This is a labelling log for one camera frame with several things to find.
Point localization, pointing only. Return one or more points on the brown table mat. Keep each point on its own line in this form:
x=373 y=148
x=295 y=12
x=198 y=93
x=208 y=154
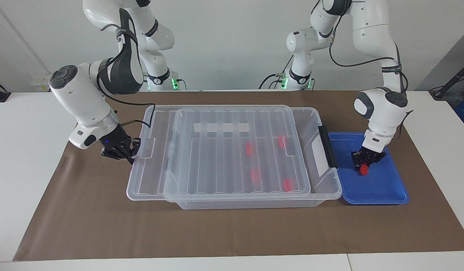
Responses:
x=85 y=218

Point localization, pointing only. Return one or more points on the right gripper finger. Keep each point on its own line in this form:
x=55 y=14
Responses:
x=136 y=146
x=130 y=159

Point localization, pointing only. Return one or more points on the red block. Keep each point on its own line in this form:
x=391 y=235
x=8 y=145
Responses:
x=255 y=175
x=364 y=171
x=288 y=184
x=248 y=148
x=282 y=141

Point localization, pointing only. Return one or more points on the clear ribbed plastic lid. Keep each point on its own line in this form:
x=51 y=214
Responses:
x=224 y=158

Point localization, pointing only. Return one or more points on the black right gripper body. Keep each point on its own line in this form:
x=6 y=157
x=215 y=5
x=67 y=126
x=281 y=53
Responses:
x=117 y=145

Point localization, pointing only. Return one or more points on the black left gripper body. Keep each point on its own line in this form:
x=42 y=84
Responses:
x=369 y=155

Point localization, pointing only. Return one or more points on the blue plastic tray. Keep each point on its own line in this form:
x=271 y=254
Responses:
x=382 y=188

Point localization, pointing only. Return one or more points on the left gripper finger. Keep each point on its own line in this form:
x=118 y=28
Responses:
x=356 y=165
x=370 y=165

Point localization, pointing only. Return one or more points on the clear plastic storage box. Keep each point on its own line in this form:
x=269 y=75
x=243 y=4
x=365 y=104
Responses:
x=247 y=205

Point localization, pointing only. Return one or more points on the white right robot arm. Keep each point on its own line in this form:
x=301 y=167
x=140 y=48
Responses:
x=77 y=101

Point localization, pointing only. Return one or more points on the white wall socket box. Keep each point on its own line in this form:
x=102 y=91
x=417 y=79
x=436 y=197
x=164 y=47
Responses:
x=41 y=84

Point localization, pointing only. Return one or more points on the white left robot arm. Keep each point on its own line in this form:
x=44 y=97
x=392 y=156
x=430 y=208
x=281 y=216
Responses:
x=371 y=19

